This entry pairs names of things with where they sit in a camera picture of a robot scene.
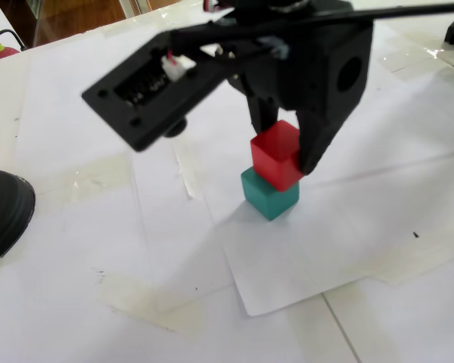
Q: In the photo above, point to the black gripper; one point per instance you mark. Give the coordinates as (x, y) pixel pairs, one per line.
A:
(318, 91)

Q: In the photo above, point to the red fire extinguisher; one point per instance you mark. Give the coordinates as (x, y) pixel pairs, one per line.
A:
(4, 53)

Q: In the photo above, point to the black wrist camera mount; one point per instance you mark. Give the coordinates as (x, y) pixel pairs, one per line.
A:
(143, 109)

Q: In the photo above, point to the brown wooden cabinet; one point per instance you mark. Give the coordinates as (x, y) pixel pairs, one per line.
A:
(79, 15)

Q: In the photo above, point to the teal blue cube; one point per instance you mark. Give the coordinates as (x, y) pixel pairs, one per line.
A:
(268, 202)

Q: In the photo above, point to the clear glossy tape strip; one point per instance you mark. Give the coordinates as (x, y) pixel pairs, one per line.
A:
(408, 62)

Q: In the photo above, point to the red cube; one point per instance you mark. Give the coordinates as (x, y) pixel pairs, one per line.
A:
(276, 151)

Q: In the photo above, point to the white paper sheet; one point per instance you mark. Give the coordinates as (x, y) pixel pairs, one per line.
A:
(325, 246)

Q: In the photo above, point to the black round-base camera stand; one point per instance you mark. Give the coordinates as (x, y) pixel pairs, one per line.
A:
(4, 215)

